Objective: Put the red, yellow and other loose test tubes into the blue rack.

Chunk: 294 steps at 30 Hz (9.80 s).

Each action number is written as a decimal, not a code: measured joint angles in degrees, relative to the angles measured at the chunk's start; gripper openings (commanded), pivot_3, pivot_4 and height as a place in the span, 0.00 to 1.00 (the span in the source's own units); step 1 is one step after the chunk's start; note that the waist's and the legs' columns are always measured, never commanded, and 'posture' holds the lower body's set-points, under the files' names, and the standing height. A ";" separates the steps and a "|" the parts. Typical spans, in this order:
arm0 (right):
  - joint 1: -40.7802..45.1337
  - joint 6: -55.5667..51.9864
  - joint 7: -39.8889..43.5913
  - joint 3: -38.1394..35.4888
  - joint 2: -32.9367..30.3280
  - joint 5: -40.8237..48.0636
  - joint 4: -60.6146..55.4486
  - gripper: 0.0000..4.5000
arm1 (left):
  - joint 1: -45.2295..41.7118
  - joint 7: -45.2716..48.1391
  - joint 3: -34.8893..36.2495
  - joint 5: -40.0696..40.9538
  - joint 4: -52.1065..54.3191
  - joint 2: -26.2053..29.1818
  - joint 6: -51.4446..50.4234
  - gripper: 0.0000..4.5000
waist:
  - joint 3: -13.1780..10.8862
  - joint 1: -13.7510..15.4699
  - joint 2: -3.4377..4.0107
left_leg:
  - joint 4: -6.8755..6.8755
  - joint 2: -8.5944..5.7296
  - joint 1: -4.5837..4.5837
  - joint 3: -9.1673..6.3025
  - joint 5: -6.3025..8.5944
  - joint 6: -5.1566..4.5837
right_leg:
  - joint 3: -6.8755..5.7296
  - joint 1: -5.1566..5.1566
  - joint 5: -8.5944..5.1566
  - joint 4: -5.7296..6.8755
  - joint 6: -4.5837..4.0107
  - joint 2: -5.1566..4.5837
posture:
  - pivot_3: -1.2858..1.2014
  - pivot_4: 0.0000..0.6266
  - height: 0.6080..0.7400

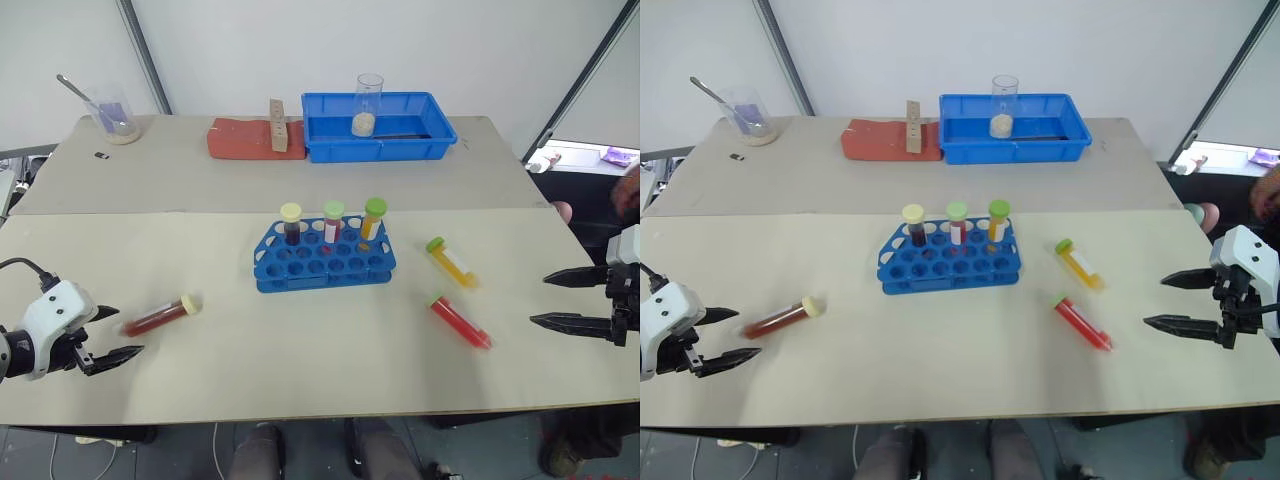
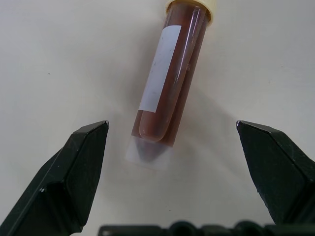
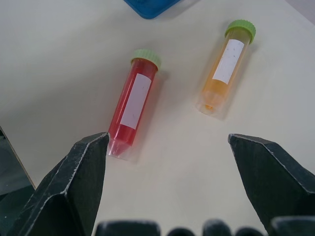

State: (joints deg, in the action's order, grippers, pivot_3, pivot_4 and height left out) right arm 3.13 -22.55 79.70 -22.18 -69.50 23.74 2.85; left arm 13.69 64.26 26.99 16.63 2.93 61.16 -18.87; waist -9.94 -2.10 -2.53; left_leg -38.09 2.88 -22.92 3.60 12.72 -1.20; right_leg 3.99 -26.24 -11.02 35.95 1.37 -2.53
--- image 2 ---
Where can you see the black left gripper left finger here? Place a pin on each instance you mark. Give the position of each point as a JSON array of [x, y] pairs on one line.
[[56, 186]]

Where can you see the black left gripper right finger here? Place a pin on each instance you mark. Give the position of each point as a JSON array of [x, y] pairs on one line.
[[278, 169]]

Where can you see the brown liquid sample tube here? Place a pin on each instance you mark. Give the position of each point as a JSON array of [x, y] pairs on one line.
[[169, 81]]

